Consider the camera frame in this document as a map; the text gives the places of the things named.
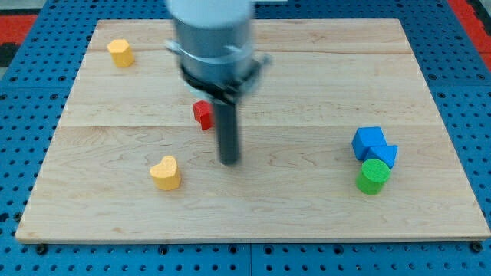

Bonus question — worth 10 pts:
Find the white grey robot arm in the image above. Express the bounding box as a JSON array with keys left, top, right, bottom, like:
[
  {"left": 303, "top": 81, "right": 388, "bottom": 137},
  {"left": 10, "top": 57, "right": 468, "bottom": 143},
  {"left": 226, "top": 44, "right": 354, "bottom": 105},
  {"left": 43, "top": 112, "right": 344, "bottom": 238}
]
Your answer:
[{"left": 166, "top": 0, "right": 272, "bottom": 105}]

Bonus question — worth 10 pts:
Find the yellow heart block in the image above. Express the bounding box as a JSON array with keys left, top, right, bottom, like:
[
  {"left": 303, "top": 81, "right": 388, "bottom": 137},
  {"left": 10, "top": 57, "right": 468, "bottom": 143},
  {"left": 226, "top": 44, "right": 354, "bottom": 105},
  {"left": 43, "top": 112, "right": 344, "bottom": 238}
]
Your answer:
[{"left": 150, "top": 156, "right": 181, "bottom": 191}]

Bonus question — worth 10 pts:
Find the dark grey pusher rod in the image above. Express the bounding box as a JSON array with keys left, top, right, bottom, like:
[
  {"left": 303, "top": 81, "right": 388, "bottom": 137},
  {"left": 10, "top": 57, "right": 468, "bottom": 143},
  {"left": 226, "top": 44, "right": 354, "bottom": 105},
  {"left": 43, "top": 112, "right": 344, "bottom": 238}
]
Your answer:
[{"left": 212, "top": 100, "right": 240, "bottom": 166}]

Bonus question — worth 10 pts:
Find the red block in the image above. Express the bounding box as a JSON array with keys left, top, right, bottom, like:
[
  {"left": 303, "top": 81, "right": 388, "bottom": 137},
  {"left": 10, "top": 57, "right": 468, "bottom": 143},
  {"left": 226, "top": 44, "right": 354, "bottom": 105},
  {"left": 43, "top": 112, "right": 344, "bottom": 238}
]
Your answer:
[{"left": 193, "top": 100, "right": 213, "bottom": 130}]

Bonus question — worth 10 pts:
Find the wooden board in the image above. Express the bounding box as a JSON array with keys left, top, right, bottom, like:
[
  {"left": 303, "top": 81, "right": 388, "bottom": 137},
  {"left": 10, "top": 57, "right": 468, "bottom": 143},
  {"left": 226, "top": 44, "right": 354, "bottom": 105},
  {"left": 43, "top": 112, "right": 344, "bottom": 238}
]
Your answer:
[{"left": 15, "top": 19, "right": 490, "bottom": 244}]

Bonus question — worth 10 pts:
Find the blue cube block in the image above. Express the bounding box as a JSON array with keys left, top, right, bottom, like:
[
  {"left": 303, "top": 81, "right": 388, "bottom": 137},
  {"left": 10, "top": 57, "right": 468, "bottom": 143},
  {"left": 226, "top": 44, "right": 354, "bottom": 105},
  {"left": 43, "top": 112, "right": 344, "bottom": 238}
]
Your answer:
[{"left": 351, "top": 126, "right": 387, "bottom": 161}]

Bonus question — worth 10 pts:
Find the green cylinder block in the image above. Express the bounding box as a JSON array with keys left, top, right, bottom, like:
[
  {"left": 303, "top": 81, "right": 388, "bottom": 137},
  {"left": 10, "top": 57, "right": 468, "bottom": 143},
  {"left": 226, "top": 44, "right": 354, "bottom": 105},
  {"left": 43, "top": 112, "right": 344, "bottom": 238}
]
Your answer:
[{"left": 355, "top": 159, "right": 391, "bottom": 195}]

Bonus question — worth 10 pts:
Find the blue triangle block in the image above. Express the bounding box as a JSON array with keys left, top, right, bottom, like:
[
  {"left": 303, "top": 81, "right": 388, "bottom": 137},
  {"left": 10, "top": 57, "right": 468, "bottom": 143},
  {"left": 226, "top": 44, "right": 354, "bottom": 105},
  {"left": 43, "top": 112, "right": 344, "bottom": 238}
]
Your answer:
[{"left": 364, "top": 145, "right": 399, "bottom": 169}]

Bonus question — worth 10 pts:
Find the yellow hexagon block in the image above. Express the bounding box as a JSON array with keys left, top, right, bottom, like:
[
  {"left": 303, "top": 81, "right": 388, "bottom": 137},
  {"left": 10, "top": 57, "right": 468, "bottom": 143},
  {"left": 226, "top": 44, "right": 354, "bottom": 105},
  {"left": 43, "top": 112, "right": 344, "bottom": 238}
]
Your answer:
[{"left": 107, "top": 39, "right": 134, "bottom": 67}]

